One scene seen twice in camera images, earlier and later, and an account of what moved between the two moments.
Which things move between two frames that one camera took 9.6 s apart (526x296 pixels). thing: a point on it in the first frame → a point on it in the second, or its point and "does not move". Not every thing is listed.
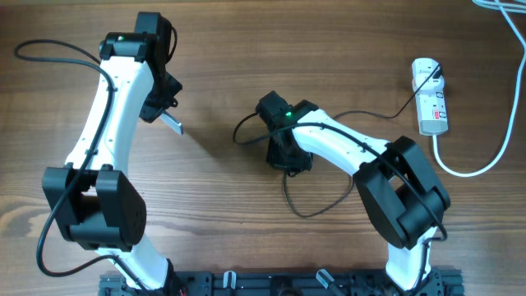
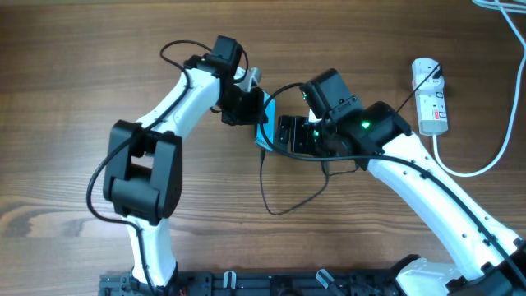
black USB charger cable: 437,71 → 437,72
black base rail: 284,283 does not move
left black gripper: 152,112 → 254,113
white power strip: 431,99 does not move
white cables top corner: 513,6 does not move
